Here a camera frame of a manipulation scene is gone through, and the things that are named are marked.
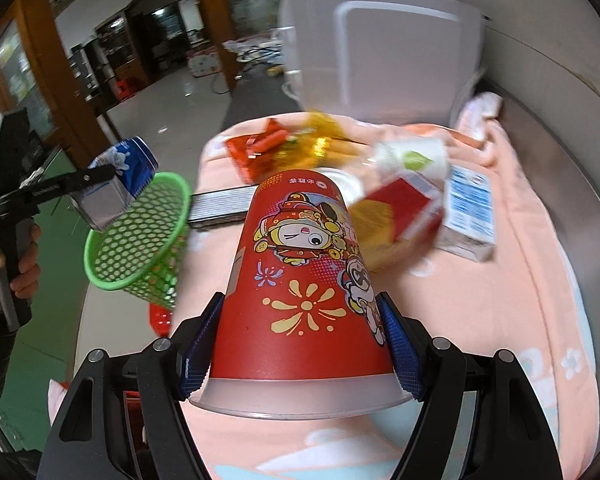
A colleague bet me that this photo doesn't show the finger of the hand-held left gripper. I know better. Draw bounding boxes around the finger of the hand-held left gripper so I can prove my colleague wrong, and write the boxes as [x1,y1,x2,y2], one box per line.
[27,166,119,207]

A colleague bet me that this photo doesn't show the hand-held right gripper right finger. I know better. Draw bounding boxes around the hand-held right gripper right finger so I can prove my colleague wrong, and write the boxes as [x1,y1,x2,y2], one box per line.
[377,291,563,480]

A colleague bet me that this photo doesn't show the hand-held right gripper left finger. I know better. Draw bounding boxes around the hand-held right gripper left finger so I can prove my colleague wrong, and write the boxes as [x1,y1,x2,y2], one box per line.
[40,292,226,480]

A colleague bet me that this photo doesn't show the blue white milk carton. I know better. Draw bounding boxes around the blue white milk carton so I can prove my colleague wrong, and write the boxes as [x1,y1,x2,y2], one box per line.
[69,136,160,232]

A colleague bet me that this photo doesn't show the green plastic mesh basket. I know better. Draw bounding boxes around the green plastic mesh basket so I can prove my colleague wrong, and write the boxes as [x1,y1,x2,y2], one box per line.
[83,172,193,310]

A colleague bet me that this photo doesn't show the red cartoon print paper cup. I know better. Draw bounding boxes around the red cartoon print paper cup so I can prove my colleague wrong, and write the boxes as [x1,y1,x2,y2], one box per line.
[187,169,416,420]

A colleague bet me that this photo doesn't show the white drink carton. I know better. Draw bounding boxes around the white drink carton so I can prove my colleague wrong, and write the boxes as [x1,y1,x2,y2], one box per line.
[437,164,497,262]

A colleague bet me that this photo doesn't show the red snack packet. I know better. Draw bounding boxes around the red snack packet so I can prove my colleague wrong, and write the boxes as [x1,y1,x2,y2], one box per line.
[224,117,291,185]

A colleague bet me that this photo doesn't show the white paper cup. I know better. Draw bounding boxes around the white paper cup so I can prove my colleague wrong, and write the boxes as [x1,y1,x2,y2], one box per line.
[372,137,451,186]

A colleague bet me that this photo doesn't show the yellow crinkled wrapper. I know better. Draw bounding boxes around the yellow crinkled wrapper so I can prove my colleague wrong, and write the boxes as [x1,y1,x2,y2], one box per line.
[287,109,371,168]

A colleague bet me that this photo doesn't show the person's left hand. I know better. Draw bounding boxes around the person's left hand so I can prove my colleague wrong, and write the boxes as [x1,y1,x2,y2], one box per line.
[0,224,42,312]

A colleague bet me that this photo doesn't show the red plastic container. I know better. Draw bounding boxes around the red plastic container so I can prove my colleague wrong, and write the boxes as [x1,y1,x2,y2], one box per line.
[148,302,177,338]

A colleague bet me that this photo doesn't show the pink flower print blanket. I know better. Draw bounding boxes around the pink flower print blanket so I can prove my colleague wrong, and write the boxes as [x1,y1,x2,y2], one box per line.
[47,112,598,480]

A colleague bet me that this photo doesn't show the wooden pillar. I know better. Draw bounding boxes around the wooden pillar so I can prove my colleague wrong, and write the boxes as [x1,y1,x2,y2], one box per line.
[195,0,237,93]
[17,0,123,161]

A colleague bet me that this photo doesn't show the black silver flat box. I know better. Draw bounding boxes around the black silver flat box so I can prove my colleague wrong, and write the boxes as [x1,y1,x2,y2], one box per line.
[187,186,258,231]

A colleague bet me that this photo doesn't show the red yellow cardboard box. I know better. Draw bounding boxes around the red yellow cardboard box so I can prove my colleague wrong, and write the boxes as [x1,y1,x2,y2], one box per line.
[350,170,446,271]

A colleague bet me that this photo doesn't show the polka dot play tent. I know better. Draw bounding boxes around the polka dot play tent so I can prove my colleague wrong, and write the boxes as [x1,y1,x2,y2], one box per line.
[187,47,221,78]

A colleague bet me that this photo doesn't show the pink white small cloth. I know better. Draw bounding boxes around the pink white small cloth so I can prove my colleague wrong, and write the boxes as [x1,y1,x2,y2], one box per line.
[452,91,503,148]

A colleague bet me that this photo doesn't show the white microwave oven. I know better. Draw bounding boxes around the white microwave oven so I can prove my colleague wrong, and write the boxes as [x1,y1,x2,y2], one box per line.
[278,0,486,126]

